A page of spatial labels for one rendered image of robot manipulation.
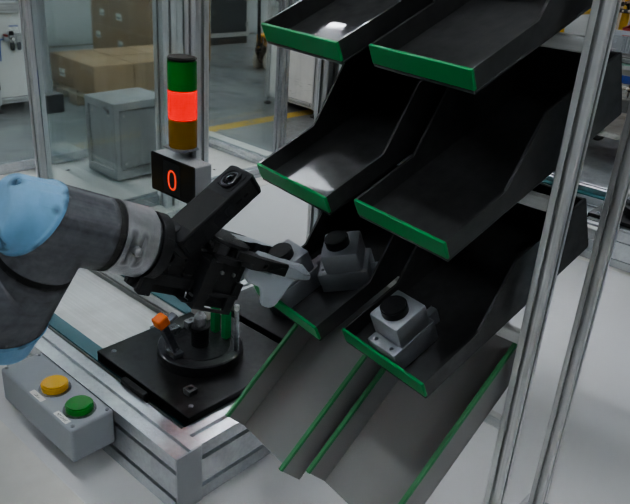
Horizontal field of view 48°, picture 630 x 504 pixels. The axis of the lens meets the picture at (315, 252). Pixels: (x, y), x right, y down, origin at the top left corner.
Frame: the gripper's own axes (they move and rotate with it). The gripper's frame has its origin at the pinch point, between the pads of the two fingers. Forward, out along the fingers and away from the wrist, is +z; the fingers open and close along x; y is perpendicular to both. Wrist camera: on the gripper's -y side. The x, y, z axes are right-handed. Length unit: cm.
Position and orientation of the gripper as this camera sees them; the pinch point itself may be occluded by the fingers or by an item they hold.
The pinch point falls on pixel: (289, 260)
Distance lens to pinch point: 87.4
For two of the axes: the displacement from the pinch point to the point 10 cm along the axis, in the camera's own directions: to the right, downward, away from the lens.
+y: -4.0, 9.1, 1.4
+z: 6.9, 1.9, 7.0
